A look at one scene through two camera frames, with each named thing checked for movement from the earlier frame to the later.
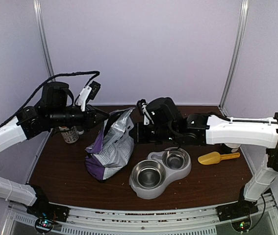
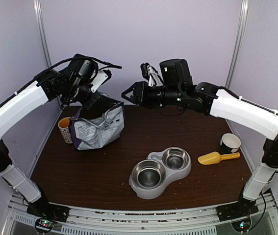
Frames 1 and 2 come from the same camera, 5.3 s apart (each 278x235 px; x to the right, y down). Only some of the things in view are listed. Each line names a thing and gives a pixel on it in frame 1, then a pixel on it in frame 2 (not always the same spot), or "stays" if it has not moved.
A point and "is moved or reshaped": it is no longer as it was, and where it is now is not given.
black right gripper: [139, 138] -> [139, 96]
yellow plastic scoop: [215, 157] stays
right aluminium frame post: [243, 17] stays
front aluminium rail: [196, 221] stays
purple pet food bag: [111, 152] is moved or reshaped
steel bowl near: [149, 174] stays
